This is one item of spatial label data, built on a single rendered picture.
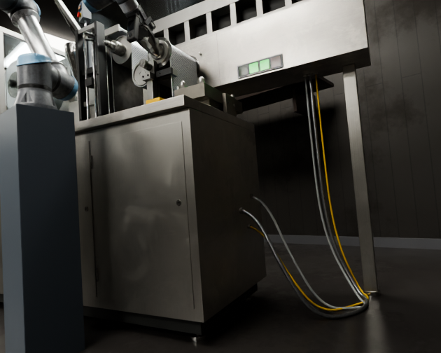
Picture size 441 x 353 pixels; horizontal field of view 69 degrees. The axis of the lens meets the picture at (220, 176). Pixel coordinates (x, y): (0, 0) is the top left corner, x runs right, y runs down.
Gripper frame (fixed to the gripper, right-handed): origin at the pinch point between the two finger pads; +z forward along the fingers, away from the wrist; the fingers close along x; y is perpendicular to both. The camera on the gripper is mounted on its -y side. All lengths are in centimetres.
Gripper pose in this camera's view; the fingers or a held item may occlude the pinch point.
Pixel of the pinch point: (154, 53)
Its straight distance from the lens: 165.3
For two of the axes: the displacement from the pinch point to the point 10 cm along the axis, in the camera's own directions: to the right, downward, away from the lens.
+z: 4.1, 6.5, 6.4
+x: -8.8, 0.9, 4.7
